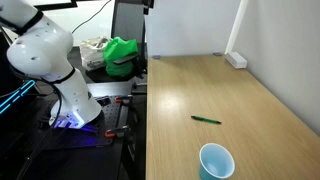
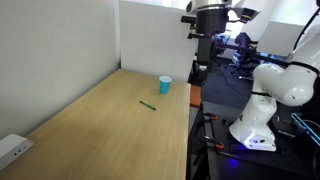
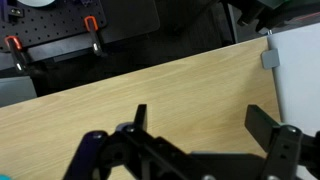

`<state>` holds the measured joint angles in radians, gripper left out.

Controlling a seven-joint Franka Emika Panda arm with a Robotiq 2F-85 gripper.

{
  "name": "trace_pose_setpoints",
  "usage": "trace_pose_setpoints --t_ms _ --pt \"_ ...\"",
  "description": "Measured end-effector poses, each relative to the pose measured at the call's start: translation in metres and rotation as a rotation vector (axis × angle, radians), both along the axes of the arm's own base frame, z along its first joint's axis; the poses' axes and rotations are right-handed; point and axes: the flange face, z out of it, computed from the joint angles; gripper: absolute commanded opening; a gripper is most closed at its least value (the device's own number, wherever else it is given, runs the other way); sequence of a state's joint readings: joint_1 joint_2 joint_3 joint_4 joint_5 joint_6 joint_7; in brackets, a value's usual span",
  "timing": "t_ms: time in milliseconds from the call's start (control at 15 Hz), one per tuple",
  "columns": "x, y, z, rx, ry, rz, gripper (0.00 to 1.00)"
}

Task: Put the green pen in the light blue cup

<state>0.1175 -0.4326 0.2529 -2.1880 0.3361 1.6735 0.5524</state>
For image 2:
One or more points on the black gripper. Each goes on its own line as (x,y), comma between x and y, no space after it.
(212,20)

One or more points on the green pen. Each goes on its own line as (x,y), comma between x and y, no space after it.
(147,105)

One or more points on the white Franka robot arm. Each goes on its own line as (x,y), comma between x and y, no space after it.
(266,86)

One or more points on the light blue cup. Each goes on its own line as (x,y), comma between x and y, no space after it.
(164,86)

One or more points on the orange padded block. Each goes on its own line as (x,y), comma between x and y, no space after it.
(195,96)

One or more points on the black office chair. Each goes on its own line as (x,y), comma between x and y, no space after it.
(242,46)

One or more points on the black metal bar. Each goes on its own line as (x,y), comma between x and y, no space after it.
(256,52)

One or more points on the white partition board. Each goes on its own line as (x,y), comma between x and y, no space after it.
(156,36)

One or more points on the orange black bar clamp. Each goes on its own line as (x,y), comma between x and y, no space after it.
(216,144)
(213,117)

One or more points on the white cabinet box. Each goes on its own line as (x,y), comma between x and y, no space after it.
(283,38)

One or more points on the cyan glowing light strip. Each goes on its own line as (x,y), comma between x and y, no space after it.
(305,128)

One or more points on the white rectangular device box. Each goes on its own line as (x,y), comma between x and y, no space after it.
(11,148)

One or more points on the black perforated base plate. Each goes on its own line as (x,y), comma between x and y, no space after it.
(286,163)

